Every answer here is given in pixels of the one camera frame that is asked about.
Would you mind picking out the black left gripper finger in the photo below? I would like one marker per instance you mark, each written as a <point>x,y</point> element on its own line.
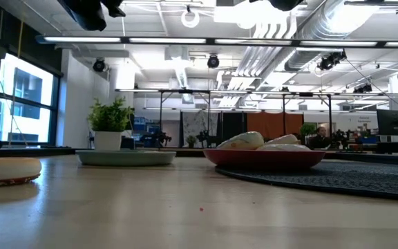
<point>114,8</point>

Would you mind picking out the large mint donut dark drizzle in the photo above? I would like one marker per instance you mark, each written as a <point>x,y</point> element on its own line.
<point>244,140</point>

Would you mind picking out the small red frosted donut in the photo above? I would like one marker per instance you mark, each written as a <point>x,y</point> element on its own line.
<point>9,169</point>

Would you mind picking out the background black robot arm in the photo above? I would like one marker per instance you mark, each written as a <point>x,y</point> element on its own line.
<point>161,138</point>
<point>207,137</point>

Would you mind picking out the black round ceiling fixture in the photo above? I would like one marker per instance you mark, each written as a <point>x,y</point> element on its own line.
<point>99,65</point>
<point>213,61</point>

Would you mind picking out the overhead light bar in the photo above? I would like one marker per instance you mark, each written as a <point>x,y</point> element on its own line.
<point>213,41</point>

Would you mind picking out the large office window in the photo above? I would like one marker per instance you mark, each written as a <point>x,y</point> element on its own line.
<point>26,90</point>

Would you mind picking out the green plant in white pot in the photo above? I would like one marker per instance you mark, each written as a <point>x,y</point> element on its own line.
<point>108,121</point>

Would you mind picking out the blue storage bins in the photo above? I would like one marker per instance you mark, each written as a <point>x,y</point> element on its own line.
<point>142,126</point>

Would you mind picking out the orange curtain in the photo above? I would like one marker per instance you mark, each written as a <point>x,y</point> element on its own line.
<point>275,124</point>

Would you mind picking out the background green plant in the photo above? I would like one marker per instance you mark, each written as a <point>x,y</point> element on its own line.
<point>307,128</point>

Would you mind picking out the black curtain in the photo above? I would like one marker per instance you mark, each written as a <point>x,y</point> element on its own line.
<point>231,124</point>

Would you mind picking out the person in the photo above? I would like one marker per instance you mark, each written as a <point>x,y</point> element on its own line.
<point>320,138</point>

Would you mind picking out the grey patterned curtain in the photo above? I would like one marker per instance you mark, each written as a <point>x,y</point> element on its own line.
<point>199,124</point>

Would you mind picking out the teal round plate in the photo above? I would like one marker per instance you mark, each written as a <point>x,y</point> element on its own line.
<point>125,158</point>

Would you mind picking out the small background potted plant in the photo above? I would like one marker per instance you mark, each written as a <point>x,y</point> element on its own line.
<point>191,140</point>

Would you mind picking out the red round plate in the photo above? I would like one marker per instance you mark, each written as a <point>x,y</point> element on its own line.
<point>264,159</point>

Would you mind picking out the black computer monitor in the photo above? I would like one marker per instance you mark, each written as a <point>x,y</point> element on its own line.
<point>392,122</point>

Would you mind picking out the dark round woven placemat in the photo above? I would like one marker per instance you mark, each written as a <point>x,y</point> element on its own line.
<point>358,180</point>

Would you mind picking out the silver ventilation duct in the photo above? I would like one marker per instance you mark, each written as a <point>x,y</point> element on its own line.
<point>323,24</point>

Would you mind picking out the black ceiling camera rig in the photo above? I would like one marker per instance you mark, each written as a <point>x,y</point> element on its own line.
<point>330,60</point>

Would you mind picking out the black background rack frame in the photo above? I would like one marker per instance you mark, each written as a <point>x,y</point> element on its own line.
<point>185,91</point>

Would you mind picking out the black aluminium table frame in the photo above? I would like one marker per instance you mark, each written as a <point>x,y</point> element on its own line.
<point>29,151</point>

